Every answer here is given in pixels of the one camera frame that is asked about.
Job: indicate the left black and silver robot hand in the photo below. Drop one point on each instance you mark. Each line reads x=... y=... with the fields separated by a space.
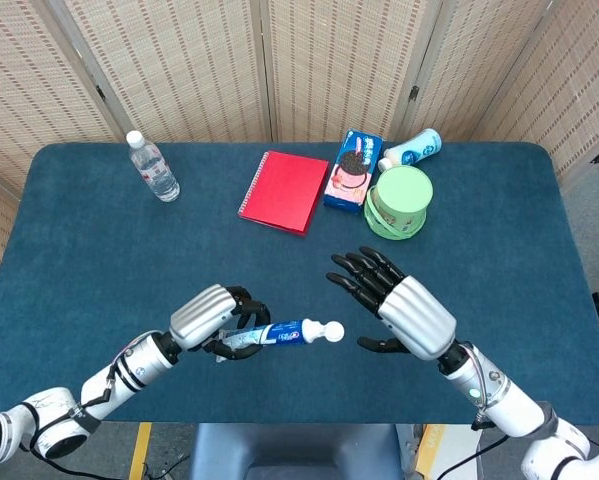
x=201 y=315

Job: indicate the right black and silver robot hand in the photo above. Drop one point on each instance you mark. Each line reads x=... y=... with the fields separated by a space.
x=419 y=317

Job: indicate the blue and white toothpaste tube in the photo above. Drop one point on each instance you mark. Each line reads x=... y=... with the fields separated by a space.
x=284 y=334

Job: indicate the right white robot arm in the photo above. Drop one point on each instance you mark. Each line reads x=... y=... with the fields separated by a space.
x=509 y=405

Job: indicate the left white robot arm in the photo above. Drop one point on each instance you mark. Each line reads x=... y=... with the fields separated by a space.
x=129 y=372

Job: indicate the blue table cloth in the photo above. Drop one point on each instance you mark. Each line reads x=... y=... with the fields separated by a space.
x=129 y=250

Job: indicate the yellow and white board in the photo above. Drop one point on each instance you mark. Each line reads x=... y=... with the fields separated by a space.
x=429 y=447

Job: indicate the red spiral notebook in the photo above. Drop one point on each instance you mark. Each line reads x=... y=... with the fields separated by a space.
x=284 y=192

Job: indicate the clear plastic water bottle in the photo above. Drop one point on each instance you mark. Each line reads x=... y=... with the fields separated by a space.
x=154 y=170

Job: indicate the blue cookie box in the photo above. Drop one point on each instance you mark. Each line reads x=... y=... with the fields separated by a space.
x=351 y=172

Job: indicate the grey-blue robot torso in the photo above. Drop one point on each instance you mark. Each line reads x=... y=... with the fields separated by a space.
x=294 y=452

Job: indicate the white and teal bottle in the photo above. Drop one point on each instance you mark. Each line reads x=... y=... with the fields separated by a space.
x=416 y=149

